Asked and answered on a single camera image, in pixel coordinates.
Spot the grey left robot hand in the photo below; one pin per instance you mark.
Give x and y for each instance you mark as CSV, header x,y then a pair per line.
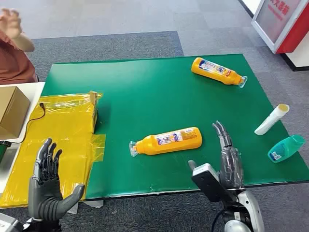
x,y
44,195

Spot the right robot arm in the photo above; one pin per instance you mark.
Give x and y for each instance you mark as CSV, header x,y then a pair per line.
x,y
251,206

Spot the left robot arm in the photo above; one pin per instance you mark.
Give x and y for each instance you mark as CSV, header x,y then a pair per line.
x,y
43,226

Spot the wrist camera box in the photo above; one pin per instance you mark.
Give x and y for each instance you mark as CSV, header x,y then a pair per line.
x,y
7,224
209,184

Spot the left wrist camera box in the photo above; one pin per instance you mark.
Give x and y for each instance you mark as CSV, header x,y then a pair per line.
x,y
7,224

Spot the red and white display stand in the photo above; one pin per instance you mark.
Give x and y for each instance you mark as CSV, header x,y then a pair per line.
x,y
277,19

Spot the teal green bottle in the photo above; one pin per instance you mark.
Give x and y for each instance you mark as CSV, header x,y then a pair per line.
x,y
286,149

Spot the green table mat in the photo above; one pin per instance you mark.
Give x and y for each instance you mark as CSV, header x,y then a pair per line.
x,y
149,96

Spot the brown cardboard box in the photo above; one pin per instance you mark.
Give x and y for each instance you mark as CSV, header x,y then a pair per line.
x,y
10,110

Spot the yellow plastic sheet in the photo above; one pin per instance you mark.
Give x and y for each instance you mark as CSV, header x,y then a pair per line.
x,y
65,128

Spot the white bottle with yellow cap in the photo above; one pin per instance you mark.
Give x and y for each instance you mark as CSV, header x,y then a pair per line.
x,y
269,121

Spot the person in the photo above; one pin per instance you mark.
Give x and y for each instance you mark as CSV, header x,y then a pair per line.
x,y
13,65

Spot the orange detergent bottle, blue logo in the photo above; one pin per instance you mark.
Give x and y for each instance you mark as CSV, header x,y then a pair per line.
x,y
212,72

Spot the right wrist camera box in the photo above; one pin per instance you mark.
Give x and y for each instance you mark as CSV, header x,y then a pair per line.
x,y
209,184

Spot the dark green object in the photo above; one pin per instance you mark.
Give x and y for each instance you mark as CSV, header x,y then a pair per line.
x,y
3,152

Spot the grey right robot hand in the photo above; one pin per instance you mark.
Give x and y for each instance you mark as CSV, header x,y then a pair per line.
x,y
230,169

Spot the orange detergent bottle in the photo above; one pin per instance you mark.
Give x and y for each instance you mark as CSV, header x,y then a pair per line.
x,y
212,72
169,144

